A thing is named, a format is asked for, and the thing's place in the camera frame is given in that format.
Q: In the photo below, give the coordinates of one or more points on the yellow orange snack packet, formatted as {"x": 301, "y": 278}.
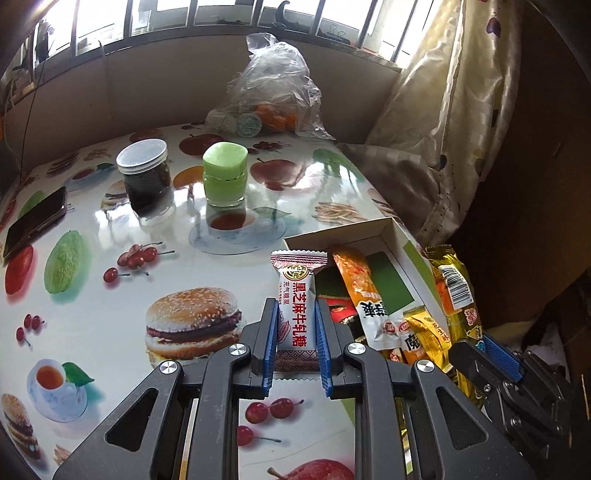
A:
{"x": 455, "y": 286}

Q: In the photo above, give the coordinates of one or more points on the dark jar with white lid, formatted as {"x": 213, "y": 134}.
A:
{"x": 145, "y": 180}

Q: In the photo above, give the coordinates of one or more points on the silver orange snack pouch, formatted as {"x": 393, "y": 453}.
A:
{"x": 362, "y": 286}
{"x": 408, "y": 344}

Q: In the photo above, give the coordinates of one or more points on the window with metal bars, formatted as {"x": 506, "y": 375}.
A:
{"x": 184, "y": 14}

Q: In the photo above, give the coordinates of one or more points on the gold brown print snack packet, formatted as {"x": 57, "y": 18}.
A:
{"x": 429, "y": 337}

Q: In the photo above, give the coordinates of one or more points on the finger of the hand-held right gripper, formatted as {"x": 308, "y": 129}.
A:
{"x": 505, "y": 362}
{"x": 475, "y": 374}

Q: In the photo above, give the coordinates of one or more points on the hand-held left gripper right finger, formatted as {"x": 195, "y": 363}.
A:
{"x": 323, "y": 355}

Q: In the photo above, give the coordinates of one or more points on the dark smartphone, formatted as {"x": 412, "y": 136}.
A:
{"x": 34, "y": 221}

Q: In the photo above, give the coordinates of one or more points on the cream patterned curtain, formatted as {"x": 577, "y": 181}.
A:
{"x": 443, "y": 129}

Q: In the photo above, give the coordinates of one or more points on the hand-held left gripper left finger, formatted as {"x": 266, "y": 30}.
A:
{"x": 269, "y": 355}

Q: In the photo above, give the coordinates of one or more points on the red snack packet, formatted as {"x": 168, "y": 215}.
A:
{"x": 341, "y": 318}

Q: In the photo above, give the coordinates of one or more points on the black hook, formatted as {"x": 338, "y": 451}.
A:
{"x": 286, "y": 11}

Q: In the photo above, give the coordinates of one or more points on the green cardboard box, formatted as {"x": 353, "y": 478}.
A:
{"x": 397, "y": 235}

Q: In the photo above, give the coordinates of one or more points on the black binder clip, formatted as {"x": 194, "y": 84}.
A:
{"x": 337, "y": 34}

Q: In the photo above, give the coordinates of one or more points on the green jar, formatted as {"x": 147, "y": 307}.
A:
{"x": 225, "y": 175}

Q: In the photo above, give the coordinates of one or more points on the white brown candy packet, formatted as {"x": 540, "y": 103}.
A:
{"x": 297, "y": 300}

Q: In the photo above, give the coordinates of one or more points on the clear plastic bag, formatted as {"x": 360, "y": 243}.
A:
{"x": 272, "y": 78}

